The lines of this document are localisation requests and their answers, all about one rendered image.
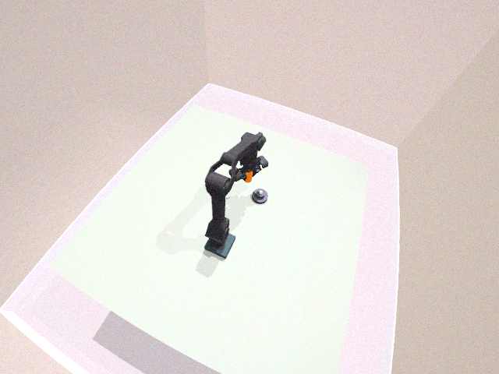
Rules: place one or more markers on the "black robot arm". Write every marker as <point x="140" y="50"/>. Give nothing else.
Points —
<point x="218" y="186"/>

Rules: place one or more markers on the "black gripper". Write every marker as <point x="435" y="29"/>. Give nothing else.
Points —
<point x="250" y="166"/>

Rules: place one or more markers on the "orange knob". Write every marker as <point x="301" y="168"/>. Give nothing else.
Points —
<point x="249" y="177"/>

